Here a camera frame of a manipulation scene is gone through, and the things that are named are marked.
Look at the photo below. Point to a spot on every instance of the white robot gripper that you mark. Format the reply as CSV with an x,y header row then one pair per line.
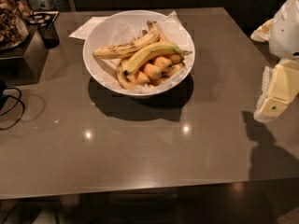
x,y
286,32

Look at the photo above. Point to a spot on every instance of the yellow banana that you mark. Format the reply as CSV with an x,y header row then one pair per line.
x,y
149,52

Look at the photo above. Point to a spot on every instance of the small banana bunch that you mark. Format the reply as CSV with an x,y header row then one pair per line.
x,y
152,73

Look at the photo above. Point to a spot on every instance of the spotted brown banana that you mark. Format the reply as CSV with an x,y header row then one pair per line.
x,y
127,49

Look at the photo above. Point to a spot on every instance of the white ceramic bowl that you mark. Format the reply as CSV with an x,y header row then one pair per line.
x,y
139,53

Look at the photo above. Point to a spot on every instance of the white paper sheet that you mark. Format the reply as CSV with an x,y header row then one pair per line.
x,y
84,30

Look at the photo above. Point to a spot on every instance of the dark cup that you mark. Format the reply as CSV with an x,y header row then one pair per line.
x,y
49,35

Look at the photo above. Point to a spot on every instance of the dark box stand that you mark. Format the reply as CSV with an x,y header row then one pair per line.
x,y
24,64

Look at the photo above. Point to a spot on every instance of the glass jar with snacks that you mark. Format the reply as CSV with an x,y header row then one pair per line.
x,y
13,28

